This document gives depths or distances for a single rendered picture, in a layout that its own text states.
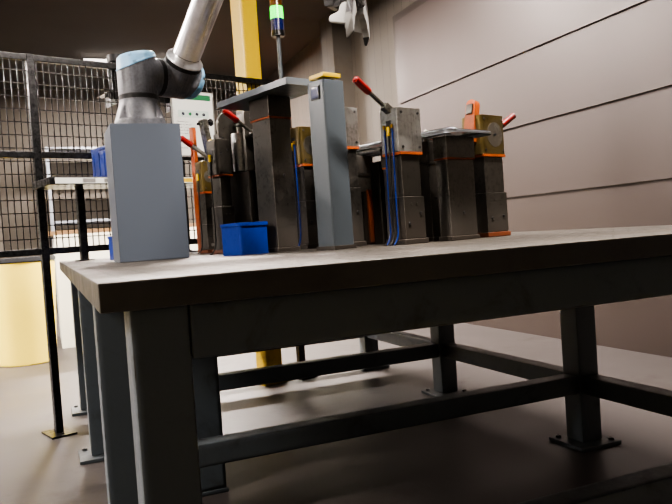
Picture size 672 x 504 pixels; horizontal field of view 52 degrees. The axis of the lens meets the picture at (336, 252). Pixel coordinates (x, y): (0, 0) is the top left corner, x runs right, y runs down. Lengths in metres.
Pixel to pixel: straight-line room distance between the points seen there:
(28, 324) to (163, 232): 3.05
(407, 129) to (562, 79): 2.60
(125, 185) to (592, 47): 2.89
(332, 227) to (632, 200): 2.44
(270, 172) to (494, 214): 0.67
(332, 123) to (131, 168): 0.62
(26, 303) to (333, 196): 3.52
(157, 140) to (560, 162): 2.82
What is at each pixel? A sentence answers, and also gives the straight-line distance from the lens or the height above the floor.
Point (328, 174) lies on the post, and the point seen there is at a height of 0.89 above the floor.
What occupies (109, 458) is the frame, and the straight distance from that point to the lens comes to 1.81.
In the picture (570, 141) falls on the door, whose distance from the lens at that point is 4.31.
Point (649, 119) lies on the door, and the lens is 3.91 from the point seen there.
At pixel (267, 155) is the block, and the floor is 0.98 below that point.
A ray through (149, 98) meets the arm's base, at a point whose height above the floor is 1.18.
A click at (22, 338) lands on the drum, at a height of 0.19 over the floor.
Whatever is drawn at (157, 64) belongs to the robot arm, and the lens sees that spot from 2.23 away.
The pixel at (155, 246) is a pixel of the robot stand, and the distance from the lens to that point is 2.09.
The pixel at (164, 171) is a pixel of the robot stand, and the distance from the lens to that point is 2.10.
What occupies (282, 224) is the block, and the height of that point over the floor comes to 0.78.
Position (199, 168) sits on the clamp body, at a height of 1.02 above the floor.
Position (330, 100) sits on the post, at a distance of 1.83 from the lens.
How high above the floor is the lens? 0.74
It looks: 2 degrees down
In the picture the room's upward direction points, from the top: 4 degrees counter-clockwise
